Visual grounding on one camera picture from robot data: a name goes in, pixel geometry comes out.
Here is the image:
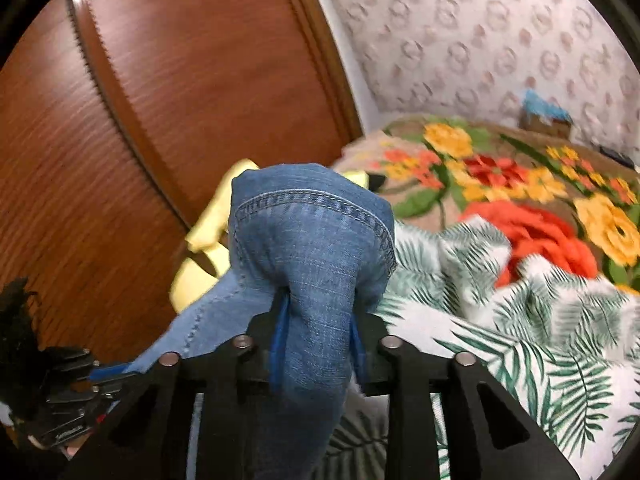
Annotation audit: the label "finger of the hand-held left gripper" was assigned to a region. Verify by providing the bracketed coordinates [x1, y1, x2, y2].
[47, 347, 133, 405]

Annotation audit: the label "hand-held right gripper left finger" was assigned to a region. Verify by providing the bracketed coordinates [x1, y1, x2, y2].
[65, 290, 293, 480]

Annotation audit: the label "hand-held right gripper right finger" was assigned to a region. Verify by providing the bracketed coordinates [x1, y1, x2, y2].
[350, 310, 581, 480]

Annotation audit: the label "blue denim pants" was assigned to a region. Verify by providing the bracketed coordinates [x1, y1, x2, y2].
[122, 162, 398, 480]

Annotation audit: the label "yellow plush toy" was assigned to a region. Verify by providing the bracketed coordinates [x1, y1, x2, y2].
[169, 158, 383, 318]

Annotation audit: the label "leaf print bed sheet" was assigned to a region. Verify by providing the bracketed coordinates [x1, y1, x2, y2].
[310, 215, 640, 480]

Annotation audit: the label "floral blanket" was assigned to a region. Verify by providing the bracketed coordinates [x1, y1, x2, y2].
[332, 115, 640, 291]

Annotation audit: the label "wooden wardrobe door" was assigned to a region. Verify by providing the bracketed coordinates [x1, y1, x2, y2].
[0, 0, 363, 376]

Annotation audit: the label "cardboard box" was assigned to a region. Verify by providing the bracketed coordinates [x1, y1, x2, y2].
[520, 105, 573, 139]

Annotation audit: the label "blue fluffy cloth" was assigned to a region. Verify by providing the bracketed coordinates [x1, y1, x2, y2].
[522, 89, 573, 123]

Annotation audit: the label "black object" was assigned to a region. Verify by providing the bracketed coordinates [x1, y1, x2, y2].
[597, 145, 638, 166]

